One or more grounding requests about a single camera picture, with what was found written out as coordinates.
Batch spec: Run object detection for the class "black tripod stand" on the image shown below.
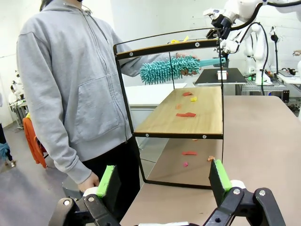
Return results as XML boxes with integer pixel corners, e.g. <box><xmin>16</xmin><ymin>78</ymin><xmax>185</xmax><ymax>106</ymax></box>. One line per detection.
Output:
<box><xmin>269</xmin><ymin>25</ymin><xmax>281</xmax><ymax>76</ymax></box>

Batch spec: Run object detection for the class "person right hand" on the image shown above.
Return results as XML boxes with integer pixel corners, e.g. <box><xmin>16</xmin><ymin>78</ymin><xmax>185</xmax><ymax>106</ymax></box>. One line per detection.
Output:
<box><xmin>77</xmin><ymin>170</ymin><xmax>101</xmax><ymax>194</ymax></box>

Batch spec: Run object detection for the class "black frame wooden shelf rack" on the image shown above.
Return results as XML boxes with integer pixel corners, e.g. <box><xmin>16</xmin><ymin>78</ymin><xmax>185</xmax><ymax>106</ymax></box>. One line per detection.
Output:
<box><xmin>112</xmin><ymin>27</ymin><xmax>224</xmax><ymax>190</ymax></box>

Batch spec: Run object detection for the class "aluminium frame table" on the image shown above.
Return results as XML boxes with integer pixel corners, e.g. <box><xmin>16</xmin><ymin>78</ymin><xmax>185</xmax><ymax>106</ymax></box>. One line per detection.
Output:
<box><xmin>235</xmin><ymin>83</ymin><xmax>290</xmax><ymax>103</ymax></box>

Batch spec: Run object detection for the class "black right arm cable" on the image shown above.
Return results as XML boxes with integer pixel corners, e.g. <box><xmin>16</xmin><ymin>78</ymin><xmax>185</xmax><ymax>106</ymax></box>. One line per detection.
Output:
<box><xmin>231</xmin><ymin>1</ymin><xmax>301</xmax><ymax>31</ymax></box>

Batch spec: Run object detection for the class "person in grey hoodie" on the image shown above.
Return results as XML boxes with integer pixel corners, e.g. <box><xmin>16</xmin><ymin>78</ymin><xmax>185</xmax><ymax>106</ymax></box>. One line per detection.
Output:
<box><xmin>16</xmin><ymin>0</ymin><xmax>146</xmax><ymax>223</ymax></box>

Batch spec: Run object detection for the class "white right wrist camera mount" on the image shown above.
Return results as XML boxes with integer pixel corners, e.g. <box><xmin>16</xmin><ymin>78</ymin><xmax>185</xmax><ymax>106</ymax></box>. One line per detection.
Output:
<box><xmin>220</xmin><ymin>39</ymin><xmax>241</xmax><ymax>62</ymax></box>

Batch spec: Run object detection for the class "large white table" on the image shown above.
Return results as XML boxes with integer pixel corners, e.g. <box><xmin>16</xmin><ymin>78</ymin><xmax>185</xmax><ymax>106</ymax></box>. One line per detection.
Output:
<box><xmin>124</xmin><ymin>82</ymin><xmax>188</xmax><ymax>109</ymax></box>

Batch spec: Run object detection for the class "black top cart table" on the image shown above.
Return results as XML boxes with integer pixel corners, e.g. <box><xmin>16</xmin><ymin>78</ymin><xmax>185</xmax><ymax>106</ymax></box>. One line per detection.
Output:
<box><xmin>194</xmin><ymin>67</ymin><xmax>248</xmax><ymax>85</ymax></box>

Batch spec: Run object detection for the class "orange garment on chair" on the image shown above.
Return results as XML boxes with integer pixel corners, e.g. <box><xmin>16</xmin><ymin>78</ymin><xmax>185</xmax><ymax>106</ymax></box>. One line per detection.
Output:
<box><xmin>23</xmin><ymin>116</ymin><xmax>48</xmax><ymax>168</ymax></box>

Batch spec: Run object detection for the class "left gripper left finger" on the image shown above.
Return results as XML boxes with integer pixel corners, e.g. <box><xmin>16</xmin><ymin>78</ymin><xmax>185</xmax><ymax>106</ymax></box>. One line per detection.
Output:
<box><xmin>48</xmin><ymin>164</ymin><xmax>122</xmax><ymax>226</ymax></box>

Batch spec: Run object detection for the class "person left forearm grey sleeve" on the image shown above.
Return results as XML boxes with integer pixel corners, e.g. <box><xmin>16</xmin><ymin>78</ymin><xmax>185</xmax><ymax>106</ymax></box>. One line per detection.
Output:
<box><xmin>121</xmin><ymin>52</ymin><xmax>179</xmax><ymax>78</ymax></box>

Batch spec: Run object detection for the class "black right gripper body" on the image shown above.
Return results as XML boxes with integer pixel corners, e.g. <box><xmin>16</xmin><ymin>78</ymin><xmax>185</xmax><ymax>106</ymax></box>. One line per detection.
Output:
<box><xmin>206</xmin><ymin>14</ymin><xmax>233</xmax><ymax>40</ymax></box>

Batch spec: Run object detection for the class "teal chenille duster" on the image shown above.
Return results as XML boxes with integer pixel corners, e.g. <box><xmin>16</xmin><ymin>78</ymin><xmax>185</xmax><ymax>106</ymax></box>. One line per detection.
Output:
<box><xmin>139</xmin><ymin>55</ymin><xmax>230</xmax><ymax>85</ymax></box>

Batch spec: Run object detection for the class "person right forearm grey sleeve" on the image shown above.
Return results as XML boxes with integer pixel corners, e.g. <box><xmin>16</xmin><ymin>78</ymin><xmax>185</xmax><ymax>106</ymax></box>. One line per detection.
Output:
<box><xmin>53</xmin><ymin>127</ymin><xmax>93</xmax><ymax>185</ymax></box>

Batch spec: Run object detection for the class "person left hand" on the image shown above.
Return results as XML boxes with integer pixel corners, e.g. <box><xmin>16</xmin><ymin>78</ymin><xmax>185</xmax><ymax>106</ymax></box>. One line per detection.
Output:
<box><xmin>175</xmin><ymin>53</ymin><xmax>201</xmax><ymax>76</ymax></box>

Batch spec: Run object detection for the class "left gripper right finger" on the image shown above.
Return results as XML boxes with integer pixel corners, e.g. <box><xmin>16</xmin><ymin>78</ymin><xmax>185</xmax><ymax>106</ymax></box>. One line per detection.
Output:
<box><xmin>202</xmin><ymin>159</ymin><xmax>287</xmax><ymax>226</ymax></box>

